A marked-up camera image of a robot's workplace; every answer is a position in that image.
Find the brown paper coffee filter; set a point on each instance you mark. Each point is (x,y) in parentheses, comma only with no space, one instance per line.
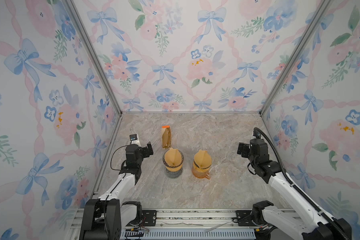
(202,161)

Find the aluminium mounting rail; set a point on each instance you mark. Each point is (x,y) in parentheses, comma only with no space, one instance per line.
(202,224)

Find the right aluminium corner post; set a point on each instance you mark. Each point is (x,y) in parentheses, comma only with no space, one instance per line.
(297,52)

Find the coffee filter pack orange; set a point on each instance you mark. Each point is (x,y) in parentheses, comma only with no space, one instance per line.
(166,137)

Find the aluminium corner post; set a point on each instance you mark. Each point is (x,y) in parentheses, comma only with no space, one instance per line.
(83,34)
(297,52)

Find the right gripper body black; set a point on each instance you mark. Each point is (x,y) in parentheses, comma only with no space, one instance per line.
(246,150)

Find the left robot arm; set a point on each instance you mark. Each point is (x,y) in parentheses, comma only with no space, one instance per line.
(105,217)

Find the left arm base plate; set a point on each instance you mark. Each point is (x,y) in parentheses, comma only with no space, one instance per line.
(145,218)

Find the grey glass carafe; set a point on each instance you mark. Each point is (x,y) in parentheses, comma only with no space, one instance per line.
(174,175)

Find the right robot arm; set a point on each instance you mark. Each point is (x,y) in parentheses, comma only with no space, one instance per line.
(313,223)

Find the left aluminium corner post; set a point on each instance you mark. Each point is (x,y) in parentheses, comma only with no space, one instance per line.
(83,34)

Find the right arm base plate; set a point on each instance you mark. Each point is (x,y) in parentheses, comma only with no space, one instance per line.
(251,218)

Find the orange glass carafe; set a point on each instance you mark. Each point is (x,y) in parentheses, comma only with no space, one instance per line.
(200,174)

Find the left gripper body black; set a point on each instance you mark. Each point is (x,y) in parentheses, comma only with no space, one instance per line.
(144,152)

